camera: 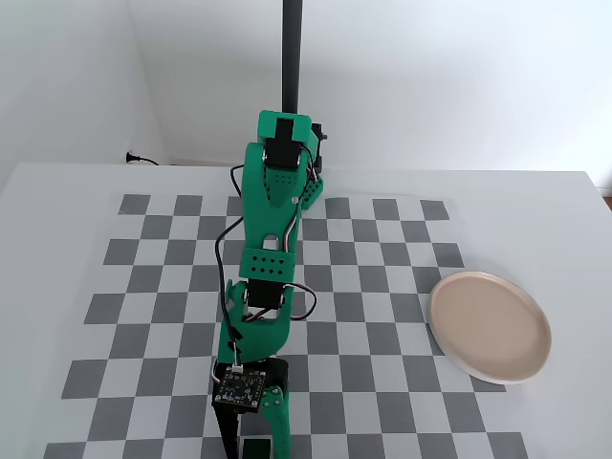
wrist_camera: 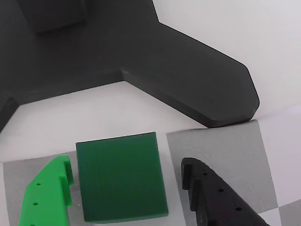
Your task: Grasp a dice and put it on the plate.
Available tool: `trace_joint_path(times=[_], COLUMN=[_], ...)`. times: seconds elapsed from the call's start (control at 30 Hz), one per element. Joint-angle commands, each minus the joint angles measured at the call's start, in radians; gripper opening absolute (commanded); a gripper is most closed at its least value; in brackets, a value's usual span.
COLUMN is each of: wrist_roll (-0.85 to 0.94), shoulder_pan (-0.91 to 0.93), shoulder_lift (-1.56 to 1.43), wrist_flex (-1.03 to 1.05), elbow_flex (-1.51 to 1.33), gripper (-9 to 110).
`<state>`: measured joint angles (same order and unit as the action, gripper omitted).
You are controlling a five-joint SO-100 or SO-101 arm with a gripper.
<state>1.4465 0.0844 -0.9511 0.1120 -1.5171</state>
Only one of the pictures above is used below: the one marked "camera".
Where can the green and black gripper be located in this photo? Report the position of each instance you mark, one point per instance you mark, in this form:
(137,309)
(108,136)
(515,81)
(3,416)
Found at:
(274,401)

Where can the dark green dice cube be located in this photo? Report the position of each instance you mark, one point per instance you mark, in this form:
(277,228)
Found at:
(255,449)

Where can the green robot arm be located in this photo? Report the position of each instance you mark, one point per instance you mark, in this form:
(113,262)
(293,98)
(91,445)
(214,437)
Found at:
(268,215)

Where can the beige round plate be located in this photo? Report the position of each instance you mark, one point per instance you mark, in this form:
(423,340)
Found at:
(487,325)

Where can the grey white checkerboard mat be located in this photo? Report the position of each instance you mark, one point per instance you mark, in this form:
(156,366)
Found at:
(382,287)

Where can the black vertical pole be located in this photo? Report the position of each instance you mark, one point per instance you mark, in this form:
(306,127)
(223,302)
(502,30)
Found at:
(292,48)

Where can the camera circuit board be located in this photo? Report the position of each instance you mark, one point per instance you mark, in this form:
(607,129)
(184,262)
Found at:
(241,385)

